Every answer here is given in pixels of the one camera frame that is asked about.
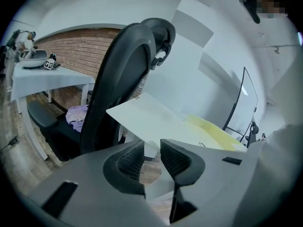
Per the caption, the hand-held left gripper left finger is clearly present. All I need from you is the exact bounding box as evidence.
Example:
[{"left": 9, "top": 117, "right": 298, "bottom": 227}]
[{"left": 29, "top": 140, "right": 172, "bottom": 227}]

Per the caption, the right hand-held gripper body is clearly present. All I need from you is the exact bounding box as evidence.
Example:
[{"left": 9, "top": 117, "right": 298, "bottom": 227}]
[{"left": 269, "top": 64, "right": 303, "bottom": 132}]

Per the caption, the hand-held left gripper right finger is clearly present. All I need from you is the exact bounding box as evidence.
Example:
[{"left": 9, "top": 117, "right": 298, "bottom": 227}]
[{"left": 145, "top": 138, "right": 258, "bottom": 227}]

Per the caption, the pale yellow cardboard sheet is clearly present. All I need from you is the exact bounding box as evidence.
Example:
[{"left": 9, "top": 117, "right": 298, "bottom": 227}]
[{"left": 106, "top": 92, "right": 248, "bottom": 153}]

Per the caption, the whiteboard on black stand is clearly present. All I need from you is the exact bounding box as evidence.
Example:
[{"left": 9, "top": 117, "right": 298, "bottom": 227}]
[{"left": 222, "top": 66, "right": 259, "bottom": 143}]

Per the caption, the black mesh office chair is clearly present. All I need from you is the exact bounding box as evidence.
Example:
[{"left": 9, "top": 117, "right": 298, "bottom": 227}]
[{"left": 245, "top": 121, "right": 260, "bottom": 148}]

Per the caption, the person's grey shirt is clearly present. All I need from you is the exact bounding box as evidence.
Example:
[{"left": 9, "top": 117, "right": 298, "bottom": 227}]
[{"left": 236, "top": 123, "right": 303, "bottom": 227}]

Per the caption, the purple cloth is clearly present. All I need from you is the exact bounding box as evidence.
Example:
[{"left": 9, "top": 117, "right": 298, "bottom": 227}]
[{"left": 65, "top": 104, "right": 89, "bottom": 133}]

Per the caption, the person's face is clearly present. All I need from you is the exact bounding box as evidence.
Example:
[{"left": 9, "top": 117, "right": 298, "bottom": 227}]
[{"left": 254, "top": 0, "right": 288, "bottom": 18}]

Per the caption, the light blue table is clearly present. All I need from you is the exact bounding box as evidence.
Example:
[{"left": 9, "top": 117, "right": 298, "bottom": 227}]
[{"left": 10, "top": 64, "right": 97, "bottom": 160}]

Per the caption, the spare hand-held gripper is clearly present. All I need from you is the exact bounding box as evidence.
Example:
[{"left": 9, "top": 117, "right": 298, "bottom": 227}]
[{"left": 44, "top": 53, "right": 61, "bottom": 70}]

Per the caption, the grey bowl-shaped holder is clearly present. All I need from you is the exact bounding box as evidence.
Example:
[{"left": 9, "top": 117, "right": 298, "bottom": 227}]
[{"left": 18, "top": 50, "right": 48, "bottom": 69}]

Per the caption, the black head-mounted camera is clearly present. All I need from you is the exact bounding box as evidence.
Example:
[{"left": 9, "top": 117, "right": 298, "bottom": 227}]
[{"left": 238, "top": 0, "right": 261, "bottom": 25}]

